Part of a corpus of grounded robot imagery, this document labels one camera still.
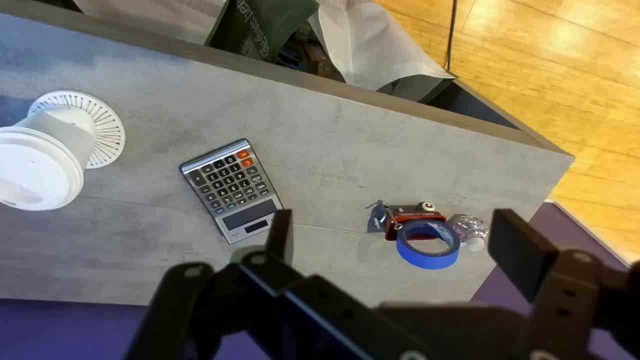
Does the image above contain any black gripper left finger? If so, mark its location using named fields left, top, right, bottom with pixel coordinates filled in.
left=126, top=208, right=428, bottom=360

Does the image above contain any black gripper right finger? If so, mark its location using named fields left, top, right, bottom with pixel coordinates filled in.
left=379, top=208, right=640, bottom=360

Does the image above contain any blue masking tape roll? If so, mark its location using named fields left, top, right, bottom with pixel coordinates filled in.
left=395, top=220, right=463, bottom=272

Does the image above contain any red and black hand tool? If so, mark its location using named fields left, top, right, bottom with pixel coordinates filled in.
left=367, top=197, right=449, bottom=241

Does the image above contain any grey desk calculator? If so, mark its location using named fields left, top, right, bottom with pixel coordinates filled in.
left=179, top=137, right=285, bottom=245

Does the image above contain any white round slotted coaster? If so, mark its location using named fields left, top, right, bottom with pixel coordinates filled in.
left=26, top=89, right=129, bottom=170

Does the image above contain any white cup with lid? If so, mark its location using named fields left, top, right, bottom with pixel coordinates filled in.
left=0, top=108, right=99, bottom=214

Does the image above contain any dark green bag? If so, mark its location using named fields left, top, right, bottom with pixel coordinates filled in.
left=222, top=0, right=320, bottom=64

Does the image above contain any black floor cable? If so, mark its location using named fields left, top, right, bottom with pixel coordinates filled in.
left=445, top=0, right=463, bottom=71

